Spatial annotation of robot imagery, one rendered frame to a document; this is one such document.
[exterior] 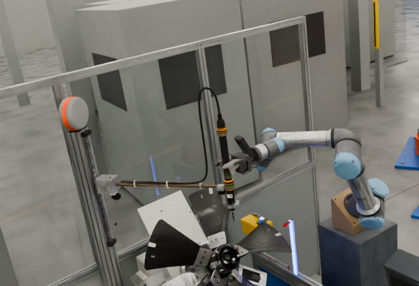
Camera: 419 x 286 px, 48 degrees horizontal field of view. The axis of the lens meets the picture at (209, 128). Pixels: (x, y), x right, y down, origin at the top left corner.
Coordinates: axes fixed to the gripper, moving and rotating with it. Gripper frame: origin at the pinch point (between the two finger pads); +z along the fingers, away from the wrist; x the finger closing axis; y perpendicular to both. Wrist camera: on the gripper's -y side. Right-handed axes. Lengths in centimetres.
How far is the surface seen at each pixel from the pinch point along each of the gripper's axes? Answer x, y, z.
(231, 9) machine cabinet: 236, -38, -202
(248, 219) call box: 33, 56, -37
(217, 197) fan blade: 15.5, 23.5, -6.3
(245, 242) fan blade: 2.1, 44.5, -10.0
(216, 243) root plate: 4.8, 39.3, 5.2
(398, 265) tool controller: -63, 39, -34
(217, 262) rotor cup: -5.2, 40.9, 12.4
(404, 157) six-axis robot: 142, 159, -361
